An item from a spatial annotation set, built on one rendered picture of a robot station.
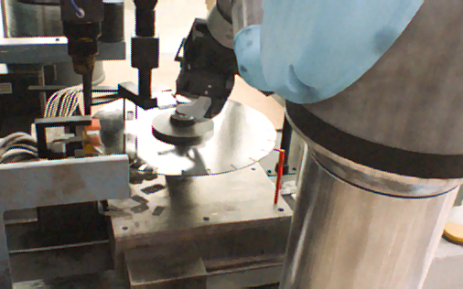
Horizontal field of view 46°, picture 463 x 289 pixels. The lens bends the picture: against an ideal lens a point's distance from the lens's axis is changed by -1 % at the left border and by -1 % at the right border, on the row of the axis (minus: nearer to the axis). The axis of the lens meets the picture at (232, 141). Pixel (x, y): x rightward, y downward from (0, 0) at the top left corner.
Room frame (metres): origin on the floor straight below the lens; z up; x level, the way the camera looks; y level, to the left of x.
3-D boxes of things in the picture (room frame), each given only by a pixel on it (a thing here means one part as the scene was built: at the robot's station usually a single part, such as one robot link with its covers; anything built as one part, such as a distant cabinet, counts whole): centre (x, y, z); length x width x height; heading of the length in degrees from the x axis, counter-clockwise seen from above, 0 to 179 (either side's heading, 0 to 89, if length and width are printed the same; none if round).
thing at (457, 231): (0.68, -0.35, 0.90); 0.04 x 0.04 x 0.02
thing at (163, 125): (0.87, 0.09, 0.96); 0.11 x 0.11 x 0.03
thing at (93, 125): (0.80, 0.27, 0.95); 0.10 x 0.03 x 0.07; 110
